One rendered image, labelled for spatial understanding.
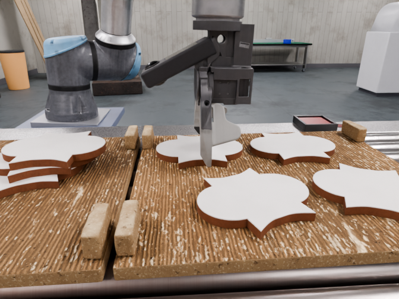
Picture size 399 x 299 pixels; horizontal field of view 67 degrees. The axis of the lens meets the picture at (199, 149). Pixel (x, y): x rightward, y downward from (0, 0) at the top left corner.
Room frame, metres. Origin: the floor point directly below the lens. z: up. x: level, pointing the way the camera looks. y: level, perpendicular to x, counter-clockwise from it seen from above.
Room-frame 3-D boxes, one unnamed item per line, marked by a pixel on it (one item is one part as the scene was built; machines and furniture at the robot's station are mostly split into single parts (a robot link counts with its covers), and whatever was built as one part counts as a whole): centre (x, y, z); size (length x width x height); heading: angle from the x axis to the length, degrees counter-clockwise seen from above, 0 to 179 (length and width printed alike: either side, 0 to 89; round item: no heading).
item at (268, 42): (8.52, -1.72, 0.42); 2.35 x 0.93 x 0.85; 94
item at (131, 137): (0.51, 0.12, 0.95); 0.06 x 0.02 x 0.03; 5
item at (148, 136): (0.52, 0.09, 0.95); 0.06 x 0.02 x 0.03; 5
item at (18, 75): (5.99, 3.57, 0.36); 0.45 x 0.45 x 0.71
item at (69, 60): (0.91, 0.38, 1.05); 0.13 x 0.12 x 0.14; 120
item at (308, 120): (0.68, -0.27, 0.92); 0.06 x 0.06 x 0.01; 4
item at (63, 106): (0.90, 0.39, 0.93); 0.15 x 0.15 x 0.10
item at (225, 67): (0.47, -0.03, 1.08); 0.09 x 0.08 x 0.12; 95
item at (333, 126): (0.68, -0.27, 0.92); 0.08 x 0.08 x 0.02; 4
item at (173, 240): (0.40, -0.11, 0.93); 0.41 x 0.35 x 0.02; 95
